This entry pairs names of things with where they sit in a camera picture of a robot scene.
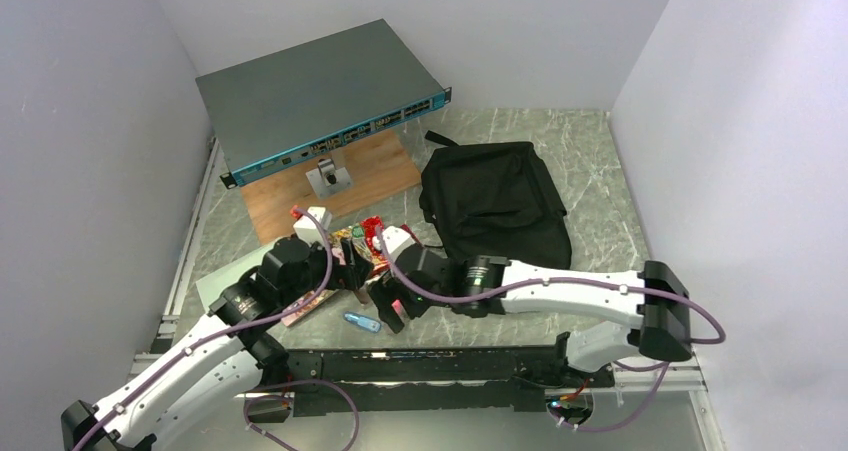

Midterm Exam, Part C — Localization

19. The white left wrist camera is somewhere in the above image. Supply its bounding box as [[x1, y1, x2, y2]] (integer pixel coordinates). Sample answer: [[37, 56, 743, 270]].
[[290, 206, 332, 244]]

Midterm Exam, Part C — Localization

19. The grey network switch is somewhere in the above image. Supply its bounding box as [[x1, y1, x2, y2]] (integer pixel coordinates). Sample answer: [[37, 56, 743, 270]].
[[196, 19, 452, 189]]

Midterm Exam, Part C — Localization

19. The grey notebook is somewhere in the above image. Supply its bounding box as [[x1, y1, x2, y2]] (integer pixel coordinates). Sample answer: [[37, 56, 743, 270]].
[[196, 243, 273, 313]]

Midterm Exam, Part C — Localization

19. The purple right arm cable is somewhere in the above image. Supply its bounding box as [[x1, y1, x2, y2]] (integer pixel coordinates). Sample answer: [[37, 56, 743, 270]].
[[374, 229, 727, 434]]

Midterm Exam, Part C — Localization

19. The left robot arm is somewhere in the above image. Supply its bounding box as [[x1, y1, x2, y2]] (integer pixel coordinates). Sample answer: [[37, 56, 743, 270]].
[[60, 237, 375, 450]]

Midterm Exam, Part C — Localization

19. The black student backpack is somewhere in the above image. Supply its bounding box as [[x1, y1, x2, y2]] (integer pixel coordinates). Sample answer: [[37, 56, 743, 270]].
[[419, 131, 572, 270]]

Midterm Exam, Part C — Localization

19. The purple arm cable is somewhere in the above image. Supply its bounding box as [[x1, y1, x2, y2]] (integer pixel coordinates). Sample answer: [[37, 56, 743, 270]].
[[69, 206, 335, 451], [374, 229, 727, 434]]

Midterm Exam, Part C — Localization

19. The dark red book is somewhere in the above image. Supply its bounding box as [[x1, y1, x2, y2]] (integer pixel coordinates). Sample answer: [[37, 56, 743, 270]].
[[356, 224, 419, 306]]

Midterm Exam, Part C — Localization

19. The wooden base board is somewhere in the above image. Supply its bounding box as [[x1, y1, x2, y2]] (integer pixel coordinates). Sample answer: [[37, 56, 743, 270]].
[[240, 130, 420, 244]]

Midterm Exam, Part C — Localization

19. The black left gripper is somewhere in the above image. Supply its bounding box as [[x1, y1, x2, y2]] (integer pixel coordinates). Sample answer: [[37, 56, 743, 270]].
[[280, 235, 373, 306]]

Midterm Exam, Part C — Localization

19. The red snack packet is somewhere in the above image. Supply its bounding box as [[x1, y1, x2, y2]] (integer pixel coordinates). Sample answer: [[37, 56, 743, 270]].
[[329, 216, 387, 269]]

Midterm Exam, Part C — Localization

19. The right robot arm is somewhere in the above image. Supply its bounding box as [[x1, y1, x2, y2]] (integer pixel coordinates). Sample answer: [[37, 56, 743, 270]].
[[368, 244, 692, 386]]

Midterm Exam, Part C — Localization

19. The metal switch stand bracket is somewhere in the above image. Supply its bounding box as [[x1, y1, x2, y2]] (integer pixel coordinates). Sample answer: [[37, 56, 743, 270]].
[[306, 158, 353, 199]]

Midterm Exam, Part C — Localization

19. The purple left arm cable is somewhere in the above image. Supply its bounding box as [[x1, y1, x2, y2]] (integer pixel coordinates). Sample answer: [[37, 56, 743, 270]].
[[69, 206, 335, 451]]

